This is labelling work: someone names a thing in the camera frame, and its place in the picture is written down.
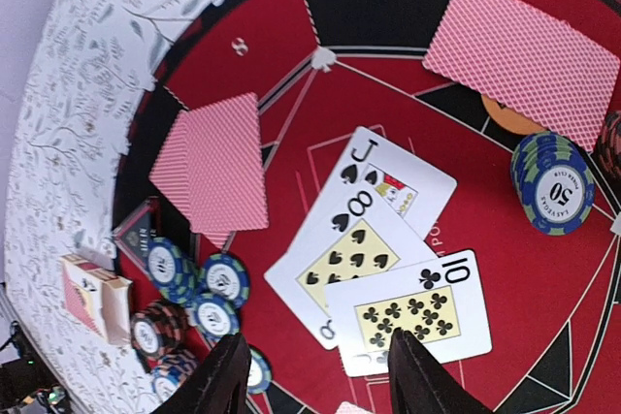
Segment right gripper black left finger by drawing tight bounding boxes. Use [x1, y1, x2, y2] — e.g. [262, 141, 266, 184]
[159, 333, 251, 414]

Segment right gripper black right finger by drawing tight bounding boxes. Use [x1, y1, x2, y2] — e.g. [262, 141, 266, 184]
[388, 329, 492, 414]

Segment green chips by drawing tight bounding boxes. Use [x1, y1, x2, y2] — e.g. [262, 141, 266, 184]
[247, 346, 273, 395]

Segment poker chips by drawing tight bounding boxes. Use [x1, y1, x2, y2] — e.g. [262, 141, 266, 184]
[151, 349, 198, 402]

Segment green chip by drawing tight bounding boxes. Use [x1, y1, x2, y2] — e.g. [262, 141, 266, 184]
[191, 292, 241, 342]
[198, 253, 250, 309]

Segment dealt red card seat four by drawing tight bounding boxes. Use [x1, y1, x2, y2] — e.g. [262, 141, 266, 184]
[335, 401, 373, 414]

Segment ten of clubs card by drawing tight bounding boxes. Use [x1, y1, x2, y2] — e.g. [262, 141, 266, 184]
[324, 249, 492, 377]

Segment poker chip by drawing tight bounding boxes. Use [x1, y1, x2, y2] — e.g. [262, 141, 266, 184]
[146, 237, 198, 307]
[130, 300, 194, 373]

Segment red playing card deck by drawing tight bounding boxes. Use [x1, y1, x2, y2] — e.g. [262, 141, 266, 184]
[60, 254, 132, 346]

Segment eight of spades card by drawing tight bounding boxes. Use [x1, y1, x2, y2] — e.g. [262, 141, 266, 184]
[264, 188, 437, 350]

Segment jack of spades card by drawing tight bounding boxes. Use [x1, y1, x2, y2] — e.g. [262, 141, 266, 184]
[303, 126, 457, 239]

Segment dealt red card seat eight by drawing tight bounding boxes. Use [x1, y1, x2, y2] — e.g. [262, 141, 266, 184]
[149, 92, 269, 249]

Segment green chip stack seat ten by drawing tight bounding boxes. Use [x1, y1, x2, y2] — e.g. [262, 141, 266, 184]
[510, 131, 596, 236]

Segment orange round dealer button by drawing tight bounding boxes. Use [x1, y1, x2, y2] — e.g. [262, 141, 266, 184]
[481, 95, 544, 136]

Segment dealt red card seat ten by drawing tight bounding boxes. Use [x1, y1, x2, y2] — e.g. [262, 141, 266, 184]
[423, 0, 620, 151]

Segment round red black poker mat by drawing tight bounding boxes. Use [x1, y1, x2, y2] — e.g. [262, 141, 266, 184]
[113, 0, 620, 413]

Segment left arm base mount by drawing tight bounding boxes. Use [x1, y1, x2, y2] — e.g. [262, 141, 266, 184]
[1, 320, 73, 413]

